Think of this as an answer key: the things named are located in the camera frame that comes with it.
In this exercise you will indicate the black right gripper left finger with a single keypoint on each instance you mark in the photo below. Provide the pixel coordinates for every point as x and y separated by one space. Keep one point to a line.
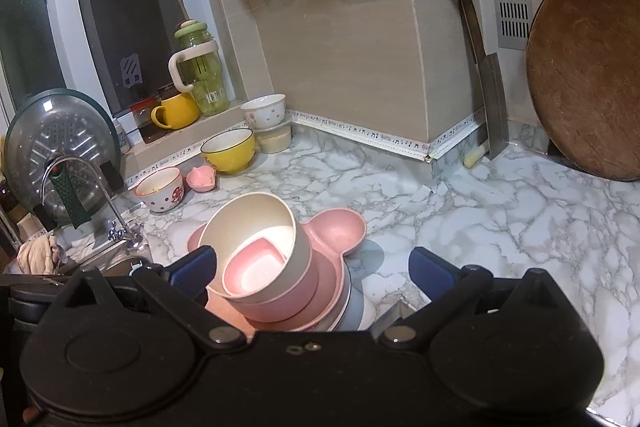
179 289

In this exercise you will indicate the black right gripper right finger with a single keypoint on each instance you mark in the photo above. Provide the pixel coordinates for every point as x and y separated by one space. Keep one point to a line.
450 290

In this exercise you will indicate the small pink square dish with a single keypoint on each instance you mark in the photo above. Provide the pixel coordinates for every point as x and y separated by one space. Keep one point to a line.
252 268

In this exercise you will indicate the pink round bowl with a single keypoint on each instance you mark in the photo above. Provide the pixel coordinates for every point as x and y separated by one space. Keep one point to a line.
285 305

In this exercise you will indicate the cream round bowl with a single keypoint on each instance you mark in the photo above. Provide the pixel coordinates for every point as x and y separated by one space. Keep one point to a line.
246 218

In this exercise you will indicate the pink bear-shaped plate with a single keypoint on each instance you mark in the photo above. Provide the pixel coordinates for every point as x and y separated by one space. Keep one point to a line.
334 234

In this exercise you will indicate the beige dish rag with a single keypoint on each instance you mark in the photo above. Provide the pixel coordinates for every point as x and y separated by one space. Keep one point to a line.
40 256

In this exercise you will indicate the chrome sink faucet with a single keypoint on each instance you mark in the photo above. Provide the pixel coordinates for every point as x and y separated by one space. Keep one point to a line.
56 173

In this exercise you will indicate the stainless steel sink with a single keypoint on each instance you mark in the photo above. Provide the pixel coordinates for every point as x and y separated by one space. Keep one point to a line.
114 254

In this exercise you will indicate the white bowl with red mushroom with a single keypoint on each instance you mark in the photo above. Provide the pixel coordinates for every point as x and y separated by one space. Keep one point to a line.
162 190

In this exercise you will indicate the small pink animal dish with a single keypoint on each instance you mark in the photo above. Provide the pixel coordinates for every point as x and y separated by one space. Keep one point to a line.
202 179

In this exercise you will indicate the white music-note edge strip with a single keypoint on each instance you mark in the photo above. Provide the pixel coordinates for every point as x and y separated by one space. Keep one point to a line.
426 163

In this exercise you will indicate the yellow bowl with dark rim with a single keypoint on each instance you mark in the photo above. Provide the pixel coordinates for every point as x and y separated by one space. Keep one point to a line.
230 151

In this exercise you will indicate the glass pot lid green rim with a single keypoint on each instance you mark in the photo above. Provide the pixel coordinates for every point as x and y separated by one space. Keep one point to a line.
53 123

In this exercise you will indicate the yellow mug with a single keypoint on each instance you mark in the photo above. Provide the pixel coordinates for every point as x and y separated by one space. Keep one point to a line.
175 113

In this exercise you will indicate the dark jar on sill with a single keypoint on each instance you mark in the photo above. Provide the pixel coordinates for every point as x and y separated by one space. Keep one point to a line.
142 111

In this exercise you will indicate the white bowl with pink hearts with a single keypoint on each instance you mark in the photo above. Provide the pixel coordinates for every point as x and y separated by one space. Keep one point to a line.
265 112

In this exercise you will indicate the round wooden cutting board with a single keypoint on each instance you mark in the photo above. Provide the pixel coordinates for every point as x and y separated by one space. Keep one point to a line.
582 69

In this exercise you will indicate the cleaver with wooden handle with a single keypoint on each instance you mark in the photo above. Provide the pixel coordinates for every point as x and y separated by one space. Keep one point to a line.
488 68

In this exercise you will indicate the green glass pitcher white handle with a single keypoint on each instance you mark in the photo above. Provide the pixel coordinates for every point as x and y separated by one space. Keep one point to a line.
195 69

